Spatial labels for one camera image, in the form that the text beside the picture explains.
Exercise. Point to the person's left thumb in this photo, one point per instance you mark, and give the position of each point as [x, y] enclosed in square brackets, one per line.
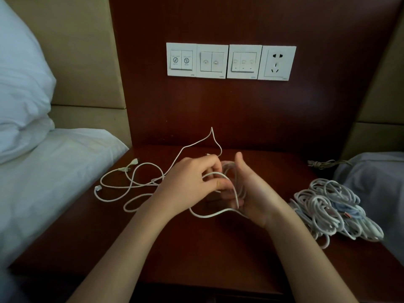
[219, 187]

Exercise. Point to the person's right forearm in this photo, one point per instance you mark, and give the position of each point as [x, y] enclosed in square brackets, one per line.
[303, 261]

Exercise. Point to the white pillow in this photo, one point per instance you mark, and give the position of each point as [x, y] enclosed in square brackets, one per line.
[22, 91]

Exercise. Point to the person's left hand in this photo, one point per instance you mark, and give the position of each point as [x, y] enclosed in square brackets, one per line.
[184, 182]

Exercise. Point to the beige padded headboard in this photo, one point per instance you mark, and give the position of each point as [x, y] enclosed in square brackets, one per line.
[82, 59]
[378, 116]

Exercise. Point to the white wall power socket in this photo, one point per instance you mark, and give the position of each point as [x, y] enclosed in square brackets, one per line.
[276, 63]

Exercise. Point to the white duvet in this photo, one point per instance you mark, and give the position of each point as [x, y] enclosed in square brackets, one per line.
[375, 182]

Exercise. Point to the person's right thumb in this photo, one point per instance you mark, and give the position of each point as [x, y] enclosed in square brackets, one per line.
[239, 164]

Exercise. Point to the person's left forearm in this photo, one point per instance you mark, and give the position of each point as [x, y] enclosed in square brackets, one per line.
[126, 249]

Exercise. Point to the white two-button symbol switch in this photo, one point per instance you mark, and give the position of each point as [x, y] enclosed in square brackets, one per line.
[181, 59]

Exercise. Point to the white two-button light switch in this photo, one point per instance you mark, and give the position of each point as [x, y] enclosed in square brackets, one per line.
[212, 61]

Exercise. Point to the white bed sheet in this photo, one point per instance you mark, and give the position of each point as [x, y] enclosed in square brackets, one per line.
[53, 179]

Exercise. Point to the white three-button light switch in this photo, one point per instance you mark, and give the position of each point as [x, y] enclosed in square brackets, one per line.
[244, 62]

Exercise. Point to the person's right hand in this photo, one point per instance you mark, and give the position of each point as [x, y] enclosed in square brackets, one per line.
[255, 198]

